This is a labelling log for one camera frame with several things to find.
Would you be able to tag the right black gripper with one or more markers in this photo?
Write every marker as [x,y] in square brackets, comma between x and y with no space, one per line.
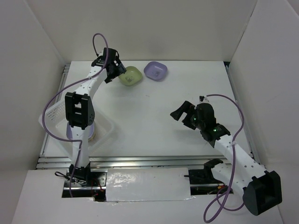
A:
[188,107]

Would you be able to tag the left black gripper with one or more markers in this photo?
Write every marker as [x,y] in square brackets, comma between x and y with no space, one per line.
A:
[120,70]

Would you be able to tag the green plate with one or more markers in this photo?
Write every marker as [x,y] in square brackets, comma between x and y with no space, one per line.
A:
[131,77]

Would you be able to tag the purple plate back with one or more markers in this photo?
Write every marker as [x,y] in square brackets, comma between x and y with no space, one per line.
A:
[155,71]

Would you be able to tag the purple plate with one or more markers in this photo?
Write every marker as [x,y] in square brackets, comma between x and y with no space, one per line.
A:
[91,132]
[155,71]

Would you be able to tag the white plastic bin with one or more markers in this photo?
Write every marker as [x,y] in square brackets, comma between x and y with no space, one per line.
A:
[56,123]

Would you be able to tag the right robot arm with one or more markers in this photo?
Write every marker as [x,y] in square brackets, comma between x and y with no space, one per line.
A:
[259,189]

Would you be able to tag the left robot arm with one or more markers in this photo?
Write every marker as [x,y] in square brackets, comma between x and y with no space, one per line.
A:
[80,112]

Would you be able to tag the white cover panel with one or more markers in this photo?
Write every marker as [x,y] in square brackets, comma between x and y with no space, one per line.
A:
[147,184]

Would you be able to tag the aluminium rail frame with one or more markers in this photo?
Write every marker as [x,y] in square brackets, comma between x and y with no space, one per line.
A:
[144,132]

